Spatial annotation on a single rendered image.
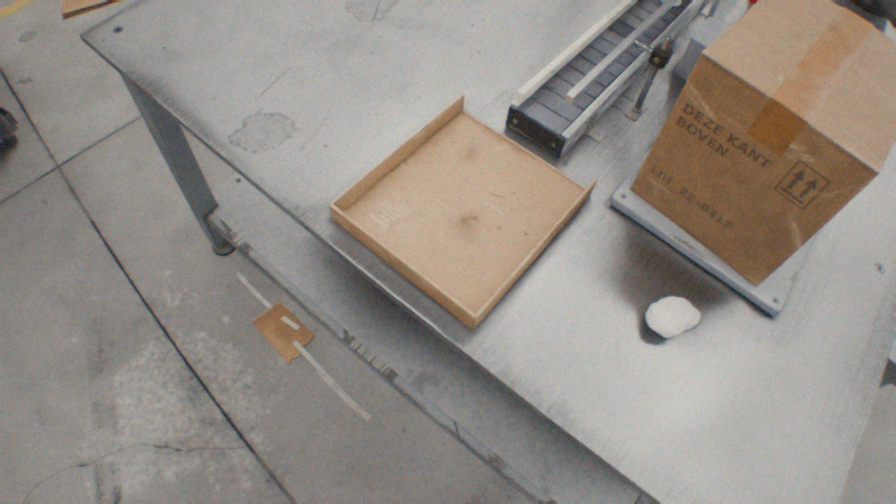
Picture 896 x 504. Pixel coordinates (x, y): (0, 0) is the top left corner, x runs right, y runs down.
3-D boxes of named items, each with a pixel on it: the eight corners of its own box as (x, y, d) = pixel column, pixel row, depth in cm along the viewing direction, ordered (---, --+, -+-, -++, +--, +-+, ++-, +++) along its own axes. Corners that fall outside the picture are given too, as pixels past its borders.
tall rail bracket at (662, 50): (612, 90, 98) (641, 15, 83) (646, 110, 95) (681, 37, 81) (604, 98, 96) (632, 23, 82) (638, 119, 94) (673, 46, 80)
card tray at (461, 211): (461, 109, 92) (463, 92, 89) (591, 193, 85) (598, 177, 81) (331, 220, 79) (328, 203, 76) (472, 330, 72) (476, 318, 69)
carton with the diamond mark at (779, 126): (713, 101, 95) (787, -27, 72) (823, 179, 88) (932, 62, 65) (628, 189, 83) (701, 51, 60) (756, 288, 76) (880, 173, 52)
